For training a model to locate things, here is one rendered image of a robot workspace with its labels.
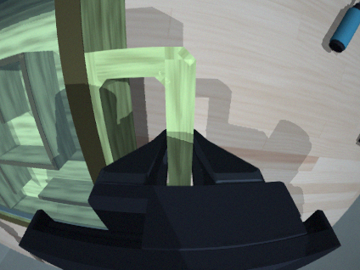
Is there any wooden ball maze board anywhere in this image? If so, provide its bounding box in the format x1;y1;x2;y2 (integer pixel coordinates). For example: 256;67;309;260
0;0;196;230

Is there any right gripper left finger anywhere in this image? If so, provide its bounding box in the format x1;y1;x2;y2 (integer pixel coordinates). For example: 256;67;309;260
95;129;168;185

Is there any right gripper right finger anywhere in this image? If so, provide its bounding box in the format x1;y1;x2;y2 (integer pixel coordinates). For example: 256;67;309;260
192;129;265;186

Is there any blue-handled screwdriver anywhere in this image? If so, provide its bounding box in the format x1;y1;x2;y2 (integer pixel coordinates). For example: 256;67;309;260
329;2;360;53

